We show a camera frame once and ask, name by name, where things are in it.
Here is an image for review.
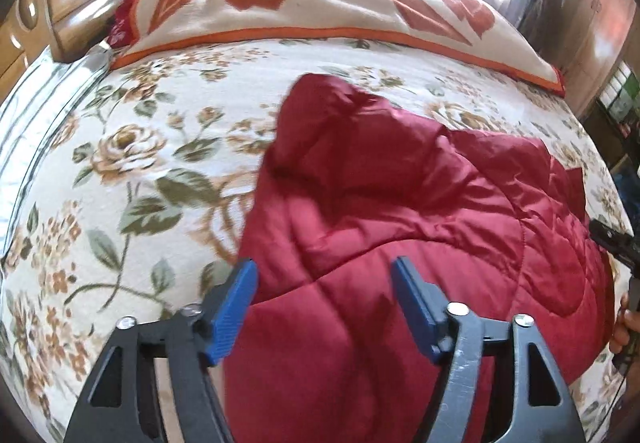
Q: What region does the person right hand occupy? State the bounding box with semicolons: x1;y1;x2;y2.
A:
608;293;640;354

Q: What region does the grey striped pillow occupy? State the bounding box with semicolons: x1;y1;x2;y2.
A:
1;41;113;250

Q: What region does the floral cream bed blanket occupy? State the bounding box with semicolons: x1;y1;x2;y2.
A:
1;39;631;442

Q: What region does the orange floral folded blanket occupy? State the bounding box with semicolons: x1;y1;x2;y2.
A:
114;0;565;96

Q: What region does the dark wooden cabinet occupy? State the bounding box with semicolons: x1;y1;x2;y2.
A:
580;60;639;235

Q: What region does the red quilted jacket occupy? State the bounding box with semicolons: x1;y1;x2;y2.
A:
224;74;615;442

